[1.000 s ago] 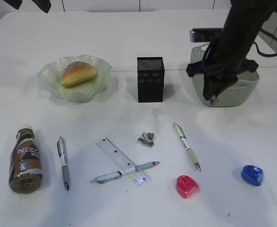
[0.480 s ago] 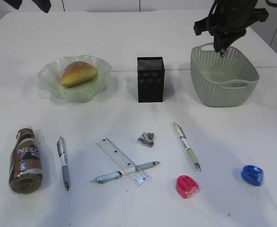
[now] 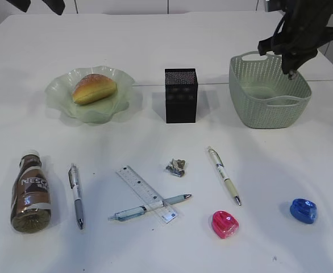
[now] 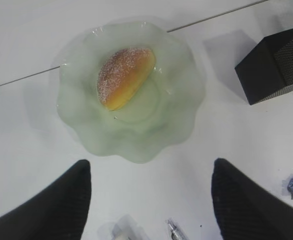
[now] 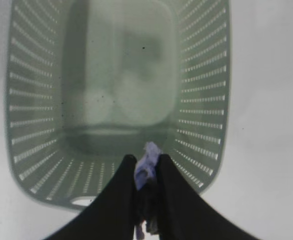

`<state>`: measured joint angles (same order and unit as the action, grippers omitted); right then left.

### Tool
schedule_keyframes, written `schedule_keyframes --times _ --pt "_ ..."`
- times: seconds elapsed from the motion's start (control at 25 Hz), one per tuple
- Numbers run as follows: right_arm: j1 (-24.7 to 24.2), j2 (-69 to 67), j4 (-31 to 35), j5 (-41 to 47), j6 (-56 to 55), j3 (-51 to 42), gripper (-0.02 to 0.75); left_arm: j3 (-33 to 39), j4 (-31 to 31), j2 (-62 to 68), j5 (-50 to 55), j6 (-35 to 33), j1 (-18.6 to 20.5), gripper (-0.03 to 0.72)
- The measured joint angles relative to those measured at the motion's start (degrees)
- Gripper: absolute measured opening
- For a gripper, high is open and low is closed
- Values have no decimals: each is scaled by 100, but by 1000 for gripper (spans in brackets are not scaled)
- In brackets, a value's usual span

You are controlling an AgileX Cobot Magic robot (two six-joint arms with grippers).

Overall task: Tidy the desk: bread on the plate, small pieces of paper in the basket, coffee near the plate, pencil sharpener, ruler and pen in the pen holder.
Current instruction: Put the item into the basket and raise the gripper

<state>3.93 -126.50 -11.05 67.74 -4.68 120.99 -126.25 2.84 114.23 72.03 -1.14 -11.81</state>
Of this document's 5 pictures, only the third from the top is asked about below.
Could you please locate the brown Nescafe coffee bottle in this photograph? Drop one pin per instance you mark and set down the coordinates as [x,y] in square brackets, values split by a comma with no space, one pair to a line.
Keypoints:
[31,203]

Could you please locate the sugared bread roll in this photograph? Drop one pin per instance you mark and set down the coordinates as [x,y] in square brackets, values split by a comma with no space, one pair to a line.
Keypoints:
[92,88]

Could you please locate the grey white ballpoint pen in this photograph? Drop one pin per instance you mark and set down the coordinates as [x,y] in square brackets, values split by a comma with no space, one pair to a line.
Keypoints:
[74,181]

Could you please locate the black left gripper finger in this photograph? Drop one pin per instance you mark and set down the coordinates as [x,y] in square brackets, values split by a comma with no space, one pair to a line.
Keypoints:
[57,6]
[21,5]

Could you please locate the black mesh pen holder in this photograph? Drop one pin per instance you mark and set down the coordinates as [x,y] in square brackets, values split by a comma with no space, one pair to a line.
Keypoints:
[181,95]

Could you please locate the clear plastic ruler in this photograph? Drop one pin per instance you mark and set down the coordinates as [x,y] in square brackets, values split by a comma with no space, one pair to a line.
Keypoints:
[146,193]

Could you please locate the blue translucent sharpener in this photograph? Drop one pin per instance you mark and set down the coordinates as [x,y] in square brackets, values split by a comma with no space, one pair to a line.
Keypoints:
[304,210]

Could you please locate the green wavy glass plate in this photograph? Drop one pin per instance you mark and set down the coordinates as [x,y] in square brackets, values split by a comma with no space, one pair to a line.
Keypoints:
[59,95]

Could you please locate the green woven plastic basket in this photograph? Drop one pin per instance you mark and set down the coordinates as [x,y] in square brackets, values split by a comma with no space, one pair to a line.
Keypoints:
[264,97]

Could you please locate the beige white ballpoint pen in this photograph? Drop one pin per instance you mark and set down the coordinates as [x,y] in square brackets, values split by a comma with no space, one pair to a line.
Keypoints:
[224,176]

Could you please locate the blue clear ballpoint pen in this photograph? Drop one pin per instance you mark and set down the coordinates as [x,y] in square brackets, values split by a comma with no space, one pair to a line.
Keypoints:
[143,209]

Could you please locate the blue black right robot arm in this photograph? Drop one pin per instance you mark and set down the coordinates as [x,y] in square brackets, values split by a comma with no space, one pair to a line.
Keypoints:
[302,7]

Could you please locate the pink translucent sharpener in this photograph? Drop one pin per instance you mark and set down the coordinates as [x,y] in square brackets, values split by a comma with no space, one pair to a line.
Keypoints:
[224,224]

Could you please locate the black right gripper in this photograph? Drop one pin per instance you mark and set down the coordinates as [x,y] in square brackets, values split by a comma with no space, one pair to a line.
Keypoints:
[297,38]

